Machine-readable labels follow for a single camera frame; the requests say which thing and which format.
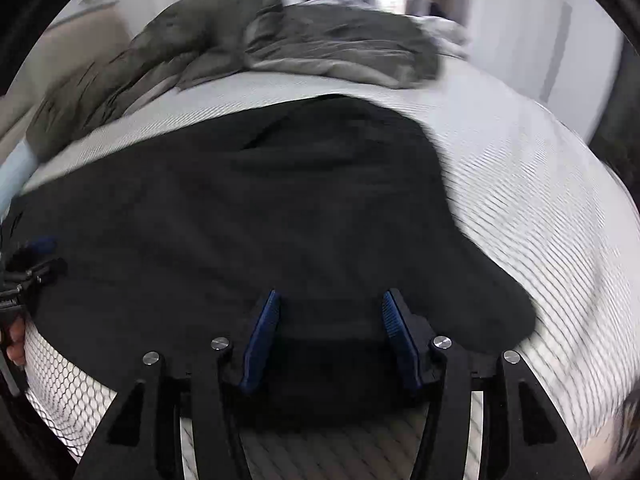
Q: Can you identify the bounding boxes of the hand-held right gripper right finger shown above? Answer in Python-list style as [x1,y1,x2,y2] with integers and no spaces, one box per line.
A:
[381,288,593,480]

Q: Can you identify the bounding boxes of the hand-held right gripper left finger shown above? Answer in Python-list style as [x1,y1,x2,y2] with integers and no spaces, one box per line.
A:
[72,289,282,480]

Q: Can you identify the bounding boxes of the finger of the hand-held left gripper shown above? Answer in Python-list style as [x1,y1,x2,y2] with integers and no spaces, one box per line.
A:
[20,257,69,287]
[17,237,60,263]

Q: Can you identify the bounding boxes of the black pants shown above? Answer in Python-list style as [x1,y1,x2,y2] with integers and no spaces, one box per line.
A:
[5,95,538,433]

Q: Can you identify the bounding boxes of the person's left hand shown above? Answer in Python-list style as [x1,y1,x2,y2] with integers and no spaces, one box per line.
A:
[5,319,27,367]

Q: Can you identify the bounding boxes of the light blue pillow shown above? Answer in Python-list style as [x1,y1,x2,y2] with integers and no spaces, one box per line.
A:
[0,140,41,216]

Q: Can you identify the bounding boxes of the white honeycomb patterned mattress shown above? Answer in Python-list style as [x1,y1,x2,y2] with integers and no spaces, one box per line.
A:
[0,55,640,480]

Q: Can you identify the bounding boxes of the beige padded headboard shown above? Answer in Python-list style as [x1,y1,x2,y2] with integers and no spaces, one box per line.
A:
[0,2,131,146]

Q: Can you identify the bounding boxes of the grey duvet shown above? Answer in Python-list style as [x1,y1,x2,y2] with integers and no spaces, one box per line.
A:
[25,0,443,161]

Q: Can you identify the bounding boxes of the white wardrobe door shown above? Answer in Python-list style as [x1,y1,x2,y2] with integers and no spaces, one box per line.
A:
[470,0,626,126]

